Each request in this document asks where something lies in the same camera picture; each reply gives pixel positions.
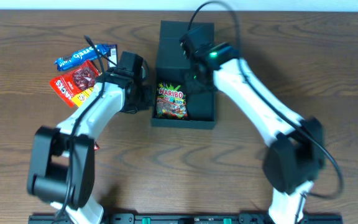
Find red snack bag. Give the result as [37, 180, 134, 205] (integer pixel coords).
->
[49, 60, 99, 107]

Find yellow snack bag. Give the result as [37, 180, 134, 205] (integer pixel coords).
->
[71, 87, 93, 107]

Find black box with lid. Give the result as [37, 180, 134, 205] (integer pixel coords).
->
[151, 21, 216, 129]

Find red KitKat bar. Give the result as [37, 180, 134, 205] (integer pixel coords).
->
[94, 143, 100, 151]

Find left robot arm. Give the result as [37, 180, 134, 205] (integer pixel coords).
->
[27, 52, 151, 223]

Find dark purple chocolate bar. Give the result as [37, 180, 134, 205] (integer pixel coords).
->
[107, 45, 117, 68]

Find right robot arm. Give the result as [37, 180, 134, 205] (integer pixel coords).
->
[180, 27, 325, 223]

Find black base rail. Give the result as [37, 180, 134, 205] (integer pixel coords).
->
[28, 213, 343, 224]

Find blue Oreo cookie pack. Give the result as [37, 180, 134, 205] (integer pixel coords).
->
[54, 44, 116, 71]

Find Haribo gummy bag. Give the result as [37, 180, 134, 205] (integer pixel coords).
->
[155, 82, 188, 119]

